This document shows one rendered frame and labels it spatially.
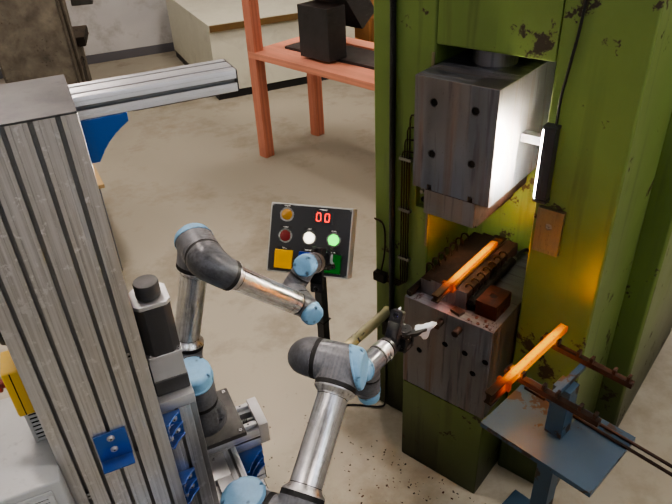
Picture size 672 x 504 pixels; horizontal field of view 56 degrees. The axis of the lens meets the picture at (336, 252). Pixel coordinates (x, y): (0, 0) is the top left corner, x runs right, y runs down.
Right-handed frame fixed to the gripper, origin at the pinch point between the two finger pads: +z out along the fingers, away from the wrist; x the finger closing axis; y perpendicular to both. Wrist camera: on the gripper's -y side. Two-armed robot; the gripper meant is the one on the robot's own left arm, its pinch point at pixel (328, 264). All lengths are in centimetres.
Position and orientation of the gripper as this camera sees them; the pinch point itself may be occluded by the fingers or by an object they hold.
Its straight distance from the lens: 243.0
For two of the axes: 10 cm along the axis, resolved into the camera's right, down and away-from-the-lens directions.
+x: -9.7, -1.0, 2.3
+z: 2.3, -0.5, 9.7
